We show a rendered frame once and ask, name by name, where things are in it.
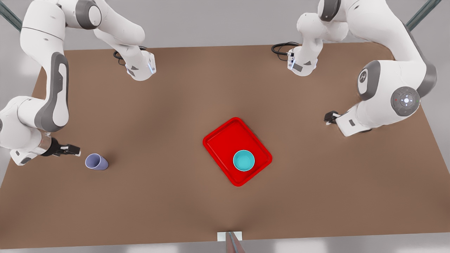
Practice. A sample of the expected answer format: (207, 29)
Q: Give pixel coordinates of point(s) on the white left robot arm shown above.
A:
(383, 77)

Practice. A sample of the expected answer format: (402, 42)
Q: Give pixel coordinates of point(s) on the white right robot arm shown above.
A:
(52, 88)

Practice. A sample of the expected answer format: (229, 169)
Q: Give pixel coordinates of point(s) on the lavender cup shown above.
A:
(96, 162)

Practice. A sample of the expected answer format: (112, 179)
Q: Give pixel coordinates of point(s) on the teal bowl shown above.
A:
(243, 160)

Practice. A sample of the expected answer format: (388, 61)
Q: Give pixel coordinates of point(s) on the red tray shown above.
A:
(225, 144)

